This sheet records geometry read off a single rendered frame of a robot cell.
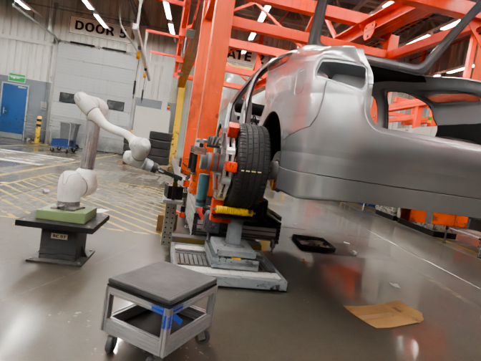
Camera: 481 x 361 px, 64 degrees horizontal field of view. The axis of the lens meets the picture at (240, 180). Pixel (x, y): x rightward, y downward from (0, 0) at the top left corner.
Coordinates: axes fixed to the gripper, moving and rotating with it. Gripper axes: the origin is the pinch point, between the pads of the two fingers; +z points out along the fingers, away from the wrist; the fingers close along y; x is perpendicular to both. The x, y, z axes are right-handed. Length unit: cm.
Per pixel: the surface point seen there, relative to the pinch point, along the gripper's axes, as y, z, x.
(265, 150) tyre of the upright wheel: -27, 45, -43
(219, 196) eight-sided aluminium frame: -10.3, 32.5, 0.7
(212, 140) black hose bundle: -14.0, 10.5, -35.2
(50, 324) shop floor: -90, -42, 84
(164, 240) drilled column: 66, 22, 63
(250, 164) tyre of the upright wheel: -29, 39, -30
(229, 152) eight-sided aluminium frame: -23.1, 23.1, -31.2
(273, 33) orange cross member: 238, 79, -221
